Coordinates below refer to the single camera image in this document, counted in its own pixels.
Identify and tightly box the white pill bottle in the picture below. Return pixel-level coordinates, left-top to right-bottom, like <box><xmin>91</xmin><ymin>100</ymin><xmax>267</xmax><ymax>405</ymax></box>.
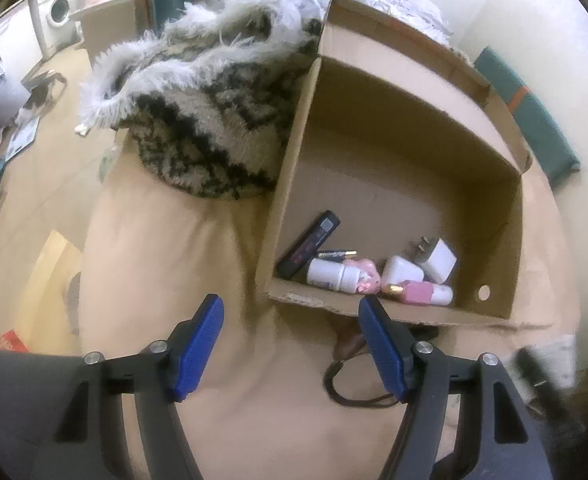
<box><xmin>306</xmin><ymin>258</ymin><xmax>359</xmax><ymax>294</ymax></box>

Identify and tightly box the white USB wall charger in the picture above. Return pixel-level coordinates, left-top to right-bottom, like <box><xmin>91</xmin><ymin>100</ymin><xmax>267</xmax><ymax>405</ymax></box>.
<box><xmin>412</xmin><ymin>236</ymin><xmax>458</xmax><ymax>285</ymax></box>

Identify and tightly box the pink plush toy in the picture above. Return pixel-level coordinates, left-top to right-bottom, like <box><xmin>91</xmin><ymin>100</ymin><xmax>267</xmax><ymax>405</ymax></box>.
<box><xmin>344</xmin><ymin>259</ymin><xmax>382</xmax><ymax>295</ymax></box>

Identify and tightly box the pink bottle with gold cap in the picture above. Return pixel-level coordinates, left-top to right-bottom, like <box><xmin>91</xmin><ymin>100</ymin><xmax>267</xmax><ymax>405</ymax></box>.
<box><xmin>383</xmin><ymin>281</ymin><xmax>454</xmax><ymax>307</ymax></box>

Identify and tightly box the black and gold pen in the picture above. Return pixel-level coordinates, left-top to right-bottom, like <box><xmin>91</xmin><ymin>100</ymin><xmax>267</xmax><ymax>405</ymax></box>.
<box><xmin>315</xmin><ymin>249</ymin><xmax>358</xmax><ymax>261</ymax></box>

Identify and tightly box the tan bed sheet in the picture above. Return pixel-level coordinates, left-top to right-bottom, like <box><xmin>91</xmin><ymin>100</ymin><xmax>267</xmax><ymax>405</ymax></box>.
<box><xmin>80</xmin><ymin>44</ymin><xmax>583</xmax><ymax>480</ymax></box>

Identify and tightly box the black remote control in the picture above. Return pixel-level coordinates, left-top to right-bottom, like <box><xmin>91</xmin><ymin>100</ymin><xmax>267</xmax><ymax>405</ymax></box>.
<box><xmin>275</xmin><ymin>210</ymin><xmax>341</xmax><ymax>280</ymax></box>

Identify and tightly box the brown cardboard box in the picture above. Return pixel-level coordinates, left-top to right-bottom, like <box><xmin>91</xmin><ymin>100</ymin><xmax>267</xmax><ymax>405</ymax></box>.
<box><xmin>256</xmin><ymin>0</ymin><xmax>527</xmax><ymax>325</ymax></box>

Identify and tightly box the teal cushion with orange stripe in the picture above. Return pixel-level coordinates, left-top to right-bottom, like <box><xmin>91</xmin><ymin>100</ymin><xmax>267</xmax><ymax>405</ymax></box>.
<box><xmin>474</xmin><ymin>47</ymin><xmax>582</xmax><ymax>190</ymax></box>

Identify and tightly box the black and white shaggy blanket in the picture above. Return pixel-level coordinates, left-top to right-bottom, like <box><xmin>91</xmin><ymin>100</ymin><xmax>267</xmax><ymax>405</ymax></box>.
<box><xmin>79</xmin><ymin>0</ymin><xmax>322</xmax><ymax>200</ymax></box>

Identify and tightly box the white washing machine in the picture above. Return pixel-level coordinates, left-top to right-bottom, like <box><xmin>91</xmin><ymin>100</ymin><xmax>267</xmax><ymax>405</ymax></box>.
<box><xmin>28</xmin><ymin>0</ymin><xmax>81</xmax><ymax>61</ymax></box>

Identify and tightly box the black cable loop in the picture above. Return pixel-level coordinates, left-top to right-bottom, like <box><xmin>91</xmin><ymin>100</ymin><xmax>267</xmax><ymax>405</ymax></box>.
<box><xmin>322</xmin><ymin>346</ymin><xmax>406</xmax><ymax>409</ymax></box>

